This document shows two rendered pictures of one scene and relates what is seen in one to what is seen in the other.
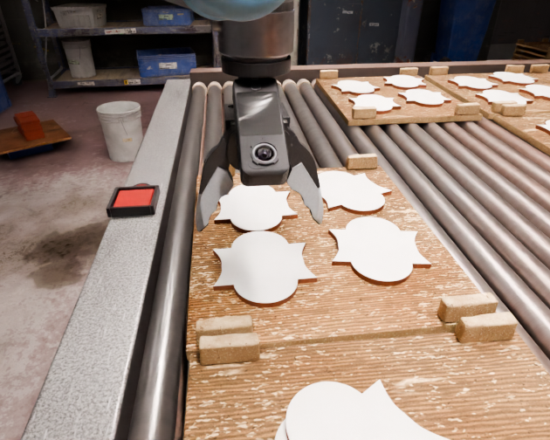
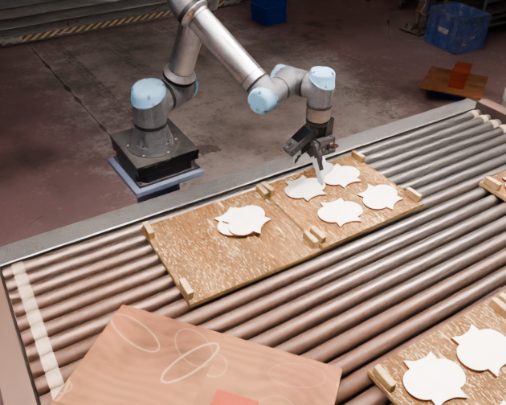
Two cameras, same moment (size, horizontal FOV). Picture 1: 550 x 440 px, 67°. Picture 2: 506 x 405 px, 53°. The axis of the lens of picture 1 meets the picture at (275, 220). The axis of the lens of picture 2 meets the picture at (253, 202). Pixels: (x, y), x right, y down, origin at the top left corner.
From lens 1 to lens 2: 1.34 m
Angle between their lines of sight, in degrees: 52
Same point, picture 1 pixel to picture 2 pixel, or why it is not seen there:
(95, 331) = (256, 171)
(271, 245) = (316, 186)
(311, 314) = (290, 205)
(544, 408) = (287, 255)
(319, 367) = (271, 211)
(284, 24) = (316, 114)
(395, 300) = (312, 222)
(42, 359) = not seen: hidden behind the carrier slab
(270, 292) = (291, 193)
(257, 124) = (297, 137)
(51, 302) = not seen: hidden behind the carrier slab
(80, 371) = (242, 175)
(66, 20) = not seen: outside the picture
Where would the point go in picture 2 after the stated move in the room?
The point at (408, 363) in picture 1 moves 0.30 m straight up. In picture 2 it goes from (285, 227) to (291, 141)
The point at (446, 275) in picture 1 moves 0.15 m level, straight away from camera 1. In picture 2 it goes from (339, 232) to (389, 235)
